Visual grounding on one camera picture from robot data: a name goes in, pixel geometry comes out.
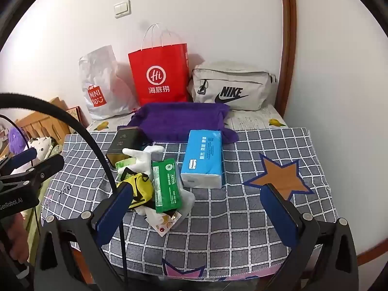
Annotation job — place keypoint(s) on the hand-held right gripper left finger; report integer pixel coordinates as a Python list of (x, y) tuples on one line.
[(116, 207)]

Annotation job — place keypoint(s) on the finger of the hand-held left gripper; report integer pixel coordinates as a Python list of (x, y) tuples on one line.
[(27, 155), (45, 166)]

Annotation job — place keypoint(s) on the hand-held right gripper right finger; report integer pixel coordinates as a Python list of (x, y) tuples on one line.
[(279, 215)]

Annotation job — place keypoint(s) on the yellow and black pouch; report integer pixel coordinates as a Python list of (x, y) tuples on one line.
[(142, 188)]

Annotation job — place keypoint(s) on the light green wipe pack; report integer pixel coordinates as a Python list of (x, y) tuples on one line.
[(124, 163)]

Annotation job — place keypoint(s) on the orange print wipe sachet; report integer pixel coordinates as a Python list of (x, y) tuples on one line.
[(163, 224)]

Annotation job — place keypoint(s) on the dark green tissue packet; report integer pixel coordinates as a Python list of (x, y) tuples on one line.
[(166, 185)]

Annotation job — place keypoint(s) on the white sponge block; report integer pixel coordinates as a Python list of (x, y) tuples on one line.
[(188, 201)]

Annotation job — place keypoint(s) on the purple fabric tray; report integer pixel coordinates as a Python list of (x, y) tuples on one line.
[(175, 121)]

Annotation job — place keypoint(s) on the person's left hand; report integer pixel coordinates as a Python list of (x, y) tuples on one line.
[(16, 238)]

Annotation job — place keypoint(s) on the white spotted plush toy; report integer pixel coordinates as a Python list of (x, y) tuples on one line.
[(42, 145)]

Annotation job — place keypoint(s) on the purple plush toy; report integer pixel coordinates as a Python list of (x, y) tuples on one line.
[(16, 139)]

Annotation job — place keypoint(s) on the light green bedsheet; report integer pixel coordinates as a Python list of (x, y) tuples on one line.
[(35, 215)]

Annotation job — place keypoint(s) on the grey plaid blanket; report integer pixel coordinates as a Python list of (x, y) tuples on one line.
[(242, 218)]

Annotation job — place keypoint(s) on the wooden headboard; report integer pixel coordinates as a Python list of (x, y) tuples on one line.
[(45, 118)]

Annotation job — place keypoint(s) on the brown patterned box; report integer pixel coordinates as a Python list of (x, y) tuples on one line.
[(74, 116)]

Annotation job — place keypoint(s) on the dark tin box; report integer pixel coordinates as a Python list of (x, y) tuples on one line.
[(121, 142)]

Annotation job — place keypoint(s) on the blue tissue pack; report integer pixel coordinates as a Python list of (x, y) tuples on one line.
[(203, 154)]

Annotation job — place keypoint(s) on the white plastic shopping bag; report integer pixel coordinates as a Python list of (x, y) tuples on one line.
[(103, 72)]

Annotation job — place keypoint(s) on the red paper bag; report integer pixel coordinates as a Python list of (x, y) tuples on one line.
[(157, 66)]

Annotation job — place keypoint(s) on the beige waist bag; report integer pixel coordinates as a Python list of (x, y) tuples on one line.
[(212, 81)]

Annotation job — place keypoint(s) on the white wall light switch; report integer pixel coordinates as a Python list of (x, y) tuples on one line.
[(122, 9)]

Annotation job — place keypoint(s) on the wooden door frame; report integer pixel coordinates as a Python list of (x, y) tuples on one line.
[(288, 36)]

